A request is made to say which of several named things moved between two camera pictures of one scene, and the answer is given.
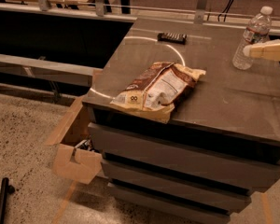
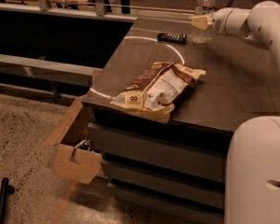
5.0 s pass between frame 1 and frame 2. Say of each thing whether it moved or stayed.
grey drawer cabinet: stayed
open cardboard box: stayed
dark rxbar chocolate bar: stayed
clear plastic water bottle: moved
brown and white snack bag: stayed
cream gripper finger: moved
